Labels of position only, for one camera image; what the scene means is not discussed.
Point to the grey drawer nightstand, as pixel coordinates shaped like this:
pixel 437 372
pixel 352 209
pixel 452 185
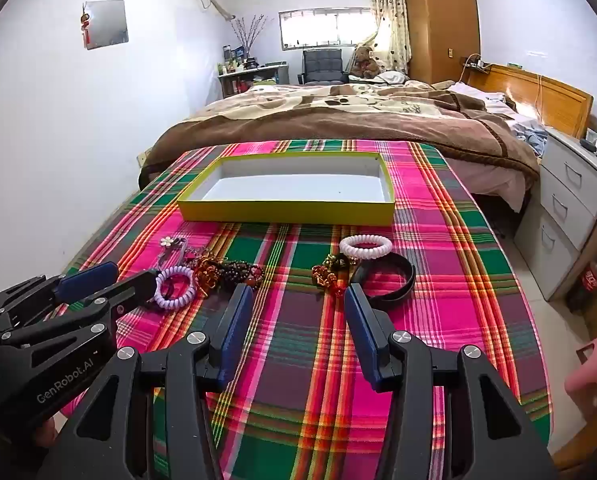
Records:
pixel 563 200

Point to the wooden wardrobe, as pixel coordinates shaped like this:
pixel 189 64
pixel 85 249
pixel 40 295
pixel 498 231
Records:
pixel 438 20

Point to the brown teddy bear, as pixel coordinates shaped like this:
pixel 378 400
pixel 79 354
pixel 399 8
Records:
pixel 364 62

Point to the cola bottle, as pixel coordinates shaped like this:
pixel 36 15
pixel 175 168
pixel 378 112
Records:
pixel 590 282

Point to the shelf with bottles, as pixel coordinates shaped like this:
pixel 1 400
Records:
pixel 243 77

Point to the rhinestone hair clip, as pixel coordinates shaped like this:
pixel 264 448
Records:
pixel 196 252

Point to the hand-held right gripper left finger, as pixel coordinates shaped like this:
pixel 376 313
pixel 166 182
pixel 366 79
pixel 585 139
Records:
pixel 238 320

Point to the window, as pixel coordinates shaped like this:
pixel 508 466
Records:
pixel 323 27

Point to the vase of dry branches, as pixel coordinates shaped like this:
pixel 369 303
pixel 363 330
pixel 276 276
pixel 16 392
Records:
pixel 248 35

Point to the spotted cream curtain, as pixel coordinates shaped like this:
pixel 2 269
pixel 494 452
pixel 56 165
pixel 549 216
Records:
pixel 391 20

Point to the red gold knot charm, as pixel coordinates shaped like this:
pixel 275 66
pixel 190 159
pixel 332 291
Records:
pixel 326 280

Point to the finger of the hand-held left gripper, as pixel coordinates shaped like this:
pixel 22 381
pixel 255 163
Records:
pixel 128 292
pixel 91 277

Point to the pink plastic stool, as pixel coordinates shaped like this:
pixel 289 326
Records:
pixel 595 380

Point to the pink green plaid tablecloth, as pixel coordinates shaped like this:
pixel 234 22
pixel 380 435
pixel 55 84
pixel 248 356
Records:
pixel 298 385

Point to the square wall mirror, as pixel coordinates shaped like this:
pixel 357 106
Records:
pixel 108 25

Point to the wall outlet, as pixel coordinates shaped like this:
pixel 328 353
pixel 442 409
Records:
pixel 141 159

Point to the yellow cardboard box tray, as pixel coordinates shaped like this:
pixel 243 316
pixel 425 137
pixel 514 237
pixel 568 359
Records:
pixel 298 185

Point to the blue crumpled clothes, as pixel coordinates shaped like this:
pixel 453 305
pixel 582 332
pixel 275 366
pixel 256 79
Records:
pixel 530 135

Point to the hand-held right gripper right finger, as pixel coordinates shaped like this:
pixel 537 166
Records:
pixel 361 325

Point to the brown patterned bed blanket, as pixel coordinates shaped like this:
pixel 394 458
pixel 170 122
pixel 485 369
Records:
pixel 328 125

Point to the grey padded chair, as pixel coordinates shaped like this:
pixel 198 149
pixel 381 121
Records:
pixel 323 67

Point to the red tassel wall ornament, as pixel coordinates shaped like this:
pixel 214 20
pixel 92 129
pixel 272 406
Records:
pixel 85 22

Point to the wooden bed headboard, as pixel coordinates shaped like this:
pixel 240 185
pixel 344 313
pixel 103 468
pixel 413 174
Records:
pixel 543 95

